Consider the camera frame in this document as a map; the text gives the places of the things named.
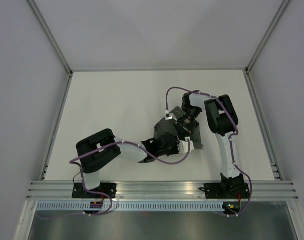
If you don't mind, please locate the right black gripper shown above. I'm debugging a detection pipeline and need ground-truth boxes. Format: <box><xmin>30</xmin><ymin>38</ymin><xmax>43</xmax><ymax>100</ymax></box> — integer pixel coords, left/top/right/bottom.
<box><xmin>172</xmin><ymin>106</ymin><xmax>201</xmax><ymax>140</ymax></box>

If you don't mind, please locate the aluminium frame post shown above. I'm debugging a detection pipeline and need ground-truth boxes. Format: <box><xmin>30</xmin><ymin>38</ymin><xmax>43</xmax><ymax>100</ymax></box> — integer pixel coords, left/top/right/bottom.
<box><xmin>25</xmin><ymin>0</ymin><xmax>73</xmax><ymax>76</ymax></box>
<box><xmin>244</xmin><ymin>0</ymin><xmax>291</xmax><ymax>75</ymax></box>

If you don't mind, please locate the grey cloth napkin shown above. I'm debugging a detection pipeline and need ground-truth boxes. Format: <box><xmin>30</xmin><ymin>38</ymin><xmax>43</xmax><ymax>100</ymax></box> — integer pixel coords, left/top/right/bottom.
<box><xmin>154</xmin><ymin>118</ymin><xmax>203</xmax><ymax>149</ymax></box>

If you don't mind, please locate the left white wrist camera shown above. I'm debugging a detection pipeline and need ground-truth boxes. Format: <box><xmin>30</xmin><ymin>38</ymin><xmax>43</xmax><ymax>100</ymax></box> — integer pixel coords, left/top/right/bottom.
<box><xmin>178</xmin><ymin>137</ymin><xmax>194</xmax><ymax>154</ymax></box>

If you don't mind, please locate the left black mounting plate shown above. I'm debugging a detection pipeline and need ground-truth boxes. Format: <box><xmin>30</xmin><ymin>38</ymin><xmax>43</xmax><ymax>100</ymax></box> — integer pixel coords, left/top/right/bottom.
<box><xmin>72</xmin><ymin>182</ymin><xmax>116</xmax><ymax>199</ymax></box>

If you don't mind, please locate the white slotted cable duct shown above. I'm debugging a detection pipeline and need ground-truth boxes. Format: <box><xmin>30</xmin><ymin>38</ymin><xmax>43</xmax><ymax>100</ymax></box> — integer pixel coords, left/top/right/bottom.
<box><xmin>37</xmin><ymin>201</ymin><xmax>223</xmax><ymax>212</ymax></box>

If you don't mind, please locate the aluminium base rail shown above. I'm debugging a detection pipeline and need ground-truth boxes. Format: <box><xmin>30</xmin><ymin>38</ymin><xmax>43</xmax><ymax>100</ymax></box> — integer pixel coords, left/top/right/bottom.
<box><xmin>26</xmin><ymin>180</ymin><xmax>298</xmax><ymax>201</ymax></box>

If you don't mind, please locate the black mounting plate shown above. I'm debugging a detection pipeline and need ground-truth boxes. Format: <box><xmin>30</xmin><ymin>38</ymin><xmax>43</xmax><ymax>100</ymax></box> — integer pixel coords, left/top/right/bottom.
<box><xmin>199</xmin><ymin>182</ymin><xmax>250</xmax><ymax>199</ymax></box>
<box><xmin>72</xmin><ymin>182</ymin><xmax>116</xmax><ymax>199</ymax></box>

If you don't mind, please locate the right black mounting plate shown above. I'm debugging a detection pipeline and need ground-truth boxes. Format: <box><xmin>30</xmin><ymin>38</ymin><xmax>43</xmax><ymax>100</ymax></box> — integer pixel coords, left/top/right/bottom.
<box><xmin>199</xmin><ymin>182</ymin><xmax>250</xmax><ymax>199</ymax></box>

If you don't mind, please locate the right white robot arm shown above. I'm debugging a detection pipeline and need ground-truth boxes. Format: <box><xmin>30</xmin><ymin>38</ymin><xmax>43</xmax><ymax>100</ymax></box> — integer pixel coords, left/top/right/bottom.
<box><xmin>174</xmin><ymin>91</ymin><xmax>250</xmax><ymax>198</ymax></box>

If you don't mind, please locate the right aluminium frame post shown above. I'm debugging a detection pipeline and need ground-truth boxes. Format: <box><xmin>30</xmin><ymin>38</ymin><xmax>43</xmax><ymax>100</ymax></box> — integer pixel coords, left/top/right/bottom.
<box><xmin>244</xmin><ymin>0</ymin><xmax>291</xmax><ymax>75</ymax></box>

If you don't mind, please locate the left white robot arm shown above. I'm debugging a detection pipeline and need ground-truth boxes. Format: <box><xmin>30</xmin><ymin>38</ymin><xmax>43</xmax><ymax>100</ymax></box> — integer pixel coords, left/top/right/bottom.
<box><xmin>76</xmin><ymin>128</ymin><xmax>179</xmax><ymax>198</ymax></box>

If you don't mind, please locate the left aluminium frame post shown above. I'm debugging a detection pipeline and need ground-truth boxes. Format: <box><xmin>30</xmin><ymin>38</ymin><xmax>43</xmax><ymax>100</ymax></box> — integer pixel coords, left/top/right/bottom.
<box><xmin>25</xmin><ymin>0</ymin><xmax>73</xmax><ymax>76</ymax></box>

